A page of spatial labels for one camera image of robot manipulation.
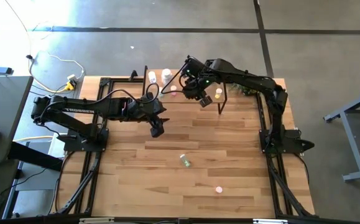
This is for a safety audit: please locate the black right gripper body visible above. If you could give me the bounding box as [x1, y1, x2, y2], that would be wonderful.
[181, 56, 213, 96]

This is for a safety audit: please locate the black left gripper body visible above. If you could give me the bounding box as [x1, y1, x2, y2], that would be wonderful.
[135, 92, 167, 121]

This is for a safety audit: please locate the large white medicine bottle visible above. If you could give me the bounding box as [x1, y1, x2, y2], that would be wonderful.
[161, 68, 173, 85]

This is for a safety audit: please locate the green potted plant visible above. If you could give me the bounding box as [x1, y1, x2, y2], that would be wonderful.
[228, 82, 266, 96]

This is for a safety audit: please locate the white and yellow power strip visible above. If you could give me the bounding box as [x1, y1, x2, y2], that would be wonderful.
[67, 73, 78, 91]

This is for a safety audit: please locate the black slanted bar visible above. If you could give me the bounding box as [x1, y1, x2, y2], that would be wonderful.
[7, 141, 65, 172]

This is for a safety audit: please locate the grey desk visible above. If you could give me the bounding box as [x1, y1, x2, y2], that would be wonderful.
[0, 75, 34, 166]

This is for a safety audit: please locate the blue-grey metal stand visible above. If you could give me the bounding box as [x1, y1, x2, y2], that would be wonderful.
[323, 86, 360, 183]

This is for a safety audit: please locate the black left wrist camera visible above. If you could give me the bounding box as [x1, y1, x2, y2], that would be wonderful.
[150, 117, 165, 139]

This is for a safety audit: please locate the wooden shelf black metal frame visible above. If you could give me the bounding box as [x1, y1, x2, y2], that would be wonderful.
[141, 65, 229, 116]

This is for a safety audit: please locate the yellow cable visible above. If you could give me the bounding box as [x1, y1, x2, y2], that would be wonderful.
[12, 135, 55, 143]
[4, 0, 75, 94]

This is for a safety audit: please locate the white cable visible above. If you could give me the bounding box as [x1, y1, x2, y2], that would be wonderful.
[29, 49, 86, 82]

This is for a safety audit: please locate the silver frame bracket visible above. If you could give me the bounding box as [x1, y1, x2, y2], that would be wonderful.
[252, 218, 289, 224]
[79, 217, 115, 224]

